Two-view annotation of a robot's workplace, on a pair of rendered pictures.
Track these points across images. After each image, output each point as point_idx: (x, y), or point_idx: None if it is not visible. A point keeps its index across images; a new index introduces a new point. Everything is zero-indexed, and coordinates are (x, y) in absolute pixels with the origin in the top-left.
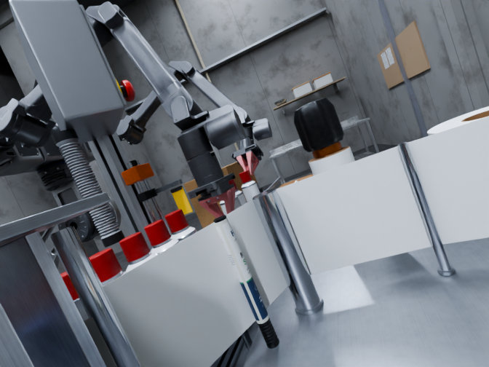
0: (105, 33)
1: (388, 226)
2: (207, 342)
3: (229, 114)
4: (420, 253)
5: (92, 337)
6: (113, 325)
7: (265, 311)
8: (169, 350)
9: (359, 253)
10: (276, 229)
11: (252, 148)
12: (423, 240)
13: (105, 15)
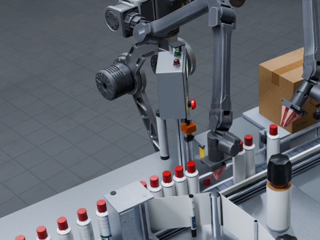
0: None
1: (247, 236)
2: (171, 223)
3: (229, 145)
4: None
5: (143, 215)
6: (147, 216)
7: (195, 226)
8: (160, 219)
9: (237, 235)
10: (211, 208)
11: (296, 108)
12: None
13: (210, 19)
